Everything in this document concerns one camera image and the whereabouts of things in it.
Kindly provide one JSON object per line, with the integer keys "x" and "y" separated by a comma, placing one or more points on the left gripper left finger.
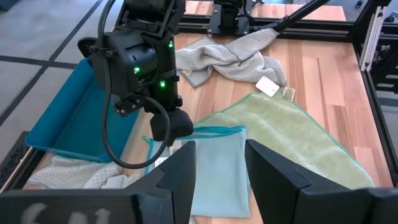
{"x": 93, "y": 205}

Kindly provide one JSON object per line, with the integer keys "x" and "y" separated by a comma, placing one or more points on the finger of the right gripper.
{"x": 172, "y": 124}

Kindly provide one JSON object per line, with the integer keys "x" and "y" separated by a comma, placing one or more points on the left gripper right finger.
{"x": 311, "y": 205}

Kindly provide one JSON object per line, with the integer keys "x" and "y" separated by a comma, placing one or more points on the green microfiber towel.
{"x": 295, "y": 140}

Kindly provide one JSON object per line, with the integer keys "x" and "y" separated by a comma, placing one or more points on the grey waffle-weave towel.
{"x": 224, "y": 59}

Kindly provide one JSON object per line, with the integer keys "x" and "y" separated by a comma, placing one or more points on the light blue microfiber towel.
{"x": 220, "y": 174}

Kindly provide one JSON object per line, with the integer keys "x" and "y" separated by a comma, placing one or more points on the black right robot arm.
{"x": 124, "y": 62}

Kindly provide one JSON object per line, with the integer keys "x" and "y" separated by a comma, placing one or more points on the white waffle-weave towel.
{"x": 68, "y": 174}

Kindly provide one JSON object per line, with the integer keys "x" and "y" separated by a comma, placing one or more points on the teal plastic bin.
{"x": 77, "y": 124}

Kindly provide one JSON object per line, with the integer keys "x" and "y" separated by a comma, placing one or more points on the black perforated crate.
{"x": 12, "y": 158}

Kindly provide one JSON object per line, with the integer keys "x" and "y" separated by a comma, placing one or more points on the white paper tag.
{"x": 267, "y": 86}

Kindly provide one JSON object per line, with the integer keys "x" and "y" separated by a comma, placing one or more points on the small printed care label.
{"x": 289, "y": 94}

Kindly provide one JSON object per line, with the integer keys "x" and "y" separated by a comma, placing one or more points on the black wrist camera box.
{"x": 129, "y": 105}

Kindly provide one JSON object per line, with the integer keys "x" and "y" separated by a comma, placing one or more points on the black aluminium table frame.
{"x": 311, "y": 31}

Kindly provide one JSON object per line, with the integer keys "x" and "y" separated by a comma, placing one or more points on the silver aluminium extrusion post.
{"x": 370, "y": 37}

